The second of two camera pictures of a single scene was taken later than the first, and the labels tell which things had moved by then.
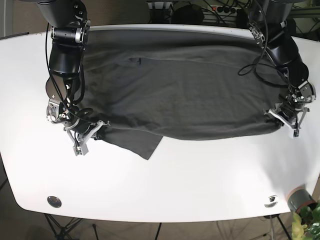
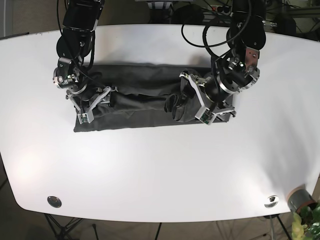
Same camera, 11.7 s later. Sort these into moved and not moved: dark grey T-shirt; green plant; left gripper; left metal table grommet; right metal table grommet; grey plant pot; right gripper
Moved: dark grey T-shirt; left gripper; right gripper
Not moved: grey plant pot; green plant; right metal table grommet; left metal table grommet
